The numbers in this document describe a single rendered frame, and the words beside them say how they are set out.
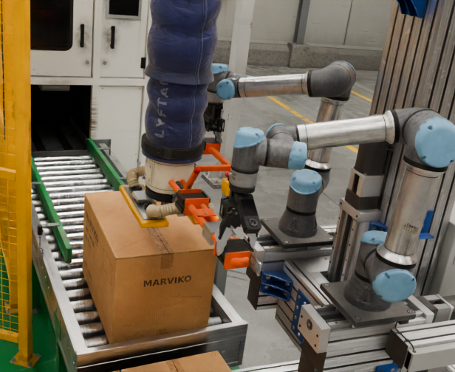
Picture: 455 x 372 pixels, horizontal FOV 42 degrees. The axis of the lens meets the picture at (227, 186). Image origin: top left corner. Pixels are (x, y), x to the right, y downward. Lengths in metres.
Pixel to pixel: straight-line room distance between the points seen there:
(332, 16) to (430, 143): 10.93
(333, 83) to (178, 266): 0.89
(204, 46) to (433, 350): 1.20
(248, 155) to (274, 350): 2.02
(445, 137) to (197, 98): 0.84
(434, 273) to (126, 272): 1.12
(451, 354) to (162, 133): 1.17
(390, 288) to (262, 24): 10.27
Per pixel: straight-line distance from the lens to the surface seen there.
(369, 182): 2.05
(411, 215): 1.67
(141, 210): 2.11
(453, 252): 2.24
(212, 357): 2.41
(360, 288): 1.91
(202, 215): 1.84
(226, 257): 1.62
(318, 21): 12.32
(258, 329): 3.55
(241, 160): 1.54
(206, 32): 1.97
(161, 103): 2.00
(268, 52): 11.78
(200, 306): 2.42
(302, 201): 2.24
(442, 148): 1.60
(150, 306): 2.34
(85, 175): 3.98
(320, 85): 2.13
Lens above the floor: 2.02
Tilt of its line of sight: 22 degrees down
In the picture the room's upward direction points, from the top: 7 degrees clockwise
